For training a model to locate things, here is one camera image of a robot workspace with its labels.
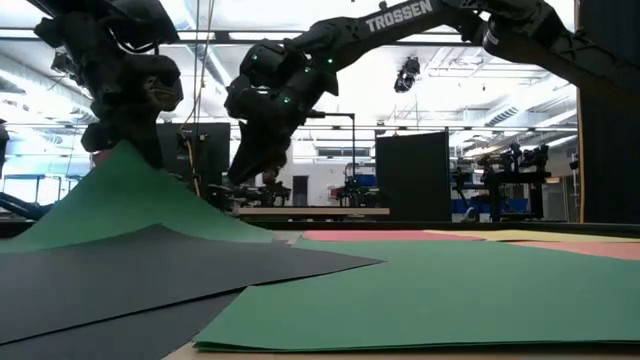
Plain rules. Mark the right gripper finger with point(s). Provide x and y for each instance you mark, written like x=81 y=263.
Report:
x=255 y=167

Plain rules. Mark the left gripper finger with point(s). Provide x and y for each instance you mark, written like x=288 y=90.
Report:
x=97 y=137
x=150 y=145

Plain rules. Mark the green paper sheet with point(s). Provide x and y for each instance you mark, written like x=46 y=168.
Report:
x=125 y=200
x=425 y=295

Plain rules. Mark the black paper sheet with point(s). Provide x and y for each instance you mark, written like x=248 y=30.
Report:
x=125 y=275
x=125 y=335

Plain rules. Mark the red paper sheet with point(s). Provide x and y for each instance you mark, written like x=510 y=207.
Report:
x=380 y=235

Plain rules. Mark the yellow paper sheet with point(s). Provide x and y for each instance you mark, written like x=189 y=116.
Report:
x=550 y=236

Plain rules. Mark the orange paper sheet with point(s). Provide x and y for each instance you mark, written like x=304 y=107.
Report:
x=600 y=250

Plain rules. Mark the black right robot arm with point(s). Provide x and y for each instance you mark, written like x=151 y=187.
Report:
x=400 y=20

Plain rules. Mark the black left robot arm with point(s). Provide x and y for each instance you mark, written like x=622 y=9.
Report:
x=125 y=15

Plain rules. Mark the black background robot arms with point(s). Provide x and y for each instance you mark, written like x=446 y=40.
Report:
x=272 y=192

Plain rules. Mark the white pillar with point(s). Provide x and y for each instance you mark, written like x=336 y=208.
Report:
x=287 y=170

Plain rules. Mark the black monitor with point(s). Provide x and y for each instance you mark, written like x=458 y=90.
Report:
x=215 y=150

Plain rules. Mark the black slanted bar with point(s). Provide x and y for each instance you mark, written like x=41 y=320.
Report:
x=20 y=207

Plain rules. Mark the black divider board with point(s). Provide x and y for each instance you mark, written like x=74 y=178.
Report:
x=415 y=190

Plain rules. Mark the black background robot workstation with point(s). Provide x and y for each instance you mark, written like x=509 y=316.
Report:
x=515 y=177

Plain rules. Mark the blue board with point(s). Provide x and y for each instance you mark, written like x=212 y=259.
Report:
x=520 y=206

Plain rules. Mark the black partition panel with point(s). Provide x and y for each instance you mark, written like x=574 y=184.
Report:
x=610 y=160

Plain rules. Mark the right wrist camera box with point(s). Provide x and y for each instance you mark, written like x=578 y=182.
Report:
x=240 y=97

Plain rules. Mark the silver ceiling duct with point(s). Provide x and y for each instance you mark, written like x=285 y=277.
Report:
x=220 y=70

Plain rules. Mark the black ceiling light rail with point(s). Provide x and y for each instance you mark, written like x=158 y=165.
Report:
x=225 y=36

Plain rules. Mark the black ceiling camera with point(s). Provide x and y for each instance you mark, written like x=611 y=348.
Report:
x=407 y=75

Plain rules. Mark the black aluminium table frame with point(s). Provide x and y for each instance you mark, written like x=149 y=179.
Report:
x=450 y=226

